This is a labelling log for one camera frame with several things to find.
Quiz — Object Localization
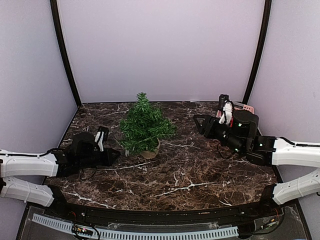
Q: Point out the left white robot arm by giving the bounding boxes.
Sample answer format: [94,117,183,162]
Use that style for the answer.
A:
[0,127,121,218]

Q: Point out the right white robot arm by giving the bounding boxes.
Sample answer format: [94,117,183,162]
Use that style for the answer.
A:
[193,110,320,217]

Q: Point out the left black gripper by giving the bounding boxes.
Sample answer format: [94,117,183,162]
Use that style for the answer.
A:
[77,147,120,170]

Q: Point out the white perforated cable duct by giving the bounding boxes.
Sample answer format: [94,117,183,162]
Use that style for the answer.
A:
[31,213,239,240]

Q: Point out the left black frame pole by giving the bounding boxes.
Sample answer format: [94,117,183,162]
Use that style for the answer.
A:
[49,0,82,108]

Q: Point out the small green christmas tree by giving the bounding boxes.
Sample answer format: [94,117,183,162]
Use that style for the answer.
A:
[119,92,177,160]

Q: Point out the right black frame pole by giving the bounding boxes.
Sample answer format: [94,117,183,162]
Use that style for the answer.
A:
[242,0,272,105]

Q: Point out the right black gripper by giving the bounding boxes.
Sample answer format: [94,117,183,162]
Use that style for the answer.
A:
[193,114,246,156]

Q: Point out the black frame pole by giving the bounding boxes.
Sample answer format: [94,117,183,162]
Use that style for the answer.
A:
[49,0,82,108]
[242,0,272,105]

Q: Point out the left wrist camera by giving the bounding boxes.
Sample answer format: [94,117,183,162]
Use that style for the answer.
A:
[94,126,109,152]

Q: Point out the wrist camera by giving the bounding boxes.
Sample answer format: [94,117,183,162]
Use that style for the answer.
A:
[94,126,109,152]
[217,94,234,125]

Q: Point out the pink plastic basket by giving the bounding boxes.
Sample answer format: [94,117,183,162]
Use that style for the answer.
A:
[216,101,255,119]

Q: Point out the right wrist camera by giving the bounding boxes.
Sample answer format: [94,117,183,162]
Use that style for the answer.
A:
[217,94,234,125]

